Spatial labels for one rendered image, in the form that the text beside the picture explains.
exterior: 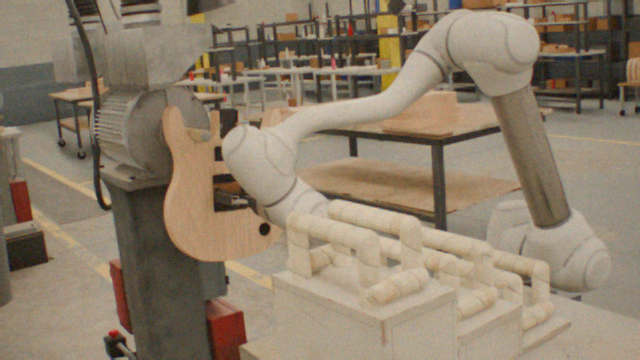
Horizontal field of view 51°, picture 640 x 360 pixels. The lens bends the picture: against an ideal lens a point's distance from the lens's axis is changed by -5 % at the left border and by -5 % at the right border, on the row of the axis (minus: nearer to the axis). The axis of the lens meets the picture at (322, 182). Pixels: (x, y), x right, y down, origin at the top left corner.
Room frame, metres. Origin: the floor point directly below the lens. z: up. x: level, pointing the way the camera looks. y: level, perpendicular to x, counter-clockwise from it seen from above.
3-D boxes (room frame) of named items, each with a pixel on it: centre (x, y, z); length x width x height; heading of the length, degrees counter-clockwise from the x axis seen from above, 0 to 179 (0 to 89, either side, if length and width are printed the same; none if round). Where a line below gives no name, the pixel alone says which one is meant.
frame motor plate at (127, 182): (2.09, 0.54, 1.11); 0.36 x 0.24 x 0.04; 34
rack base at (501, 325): (1.10, -0.17, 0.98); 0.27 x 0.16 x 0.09; 38
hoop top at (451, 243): (1.12, -0.20, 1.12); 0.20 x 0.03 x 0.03; 36
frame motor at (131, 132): (2.04, 0.50, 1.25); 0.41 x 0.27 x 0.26; 34
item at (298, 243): (1.04, 0.05, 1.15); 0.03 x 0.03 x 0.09
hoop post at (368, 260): (0.91, -0.05, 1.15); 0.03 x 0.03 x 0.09
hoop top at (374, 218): (1.03, -0.07, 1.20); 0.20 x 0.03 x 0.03; 36
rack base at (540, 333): (1.19, -0.29, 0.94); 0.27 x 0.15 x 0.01; 38
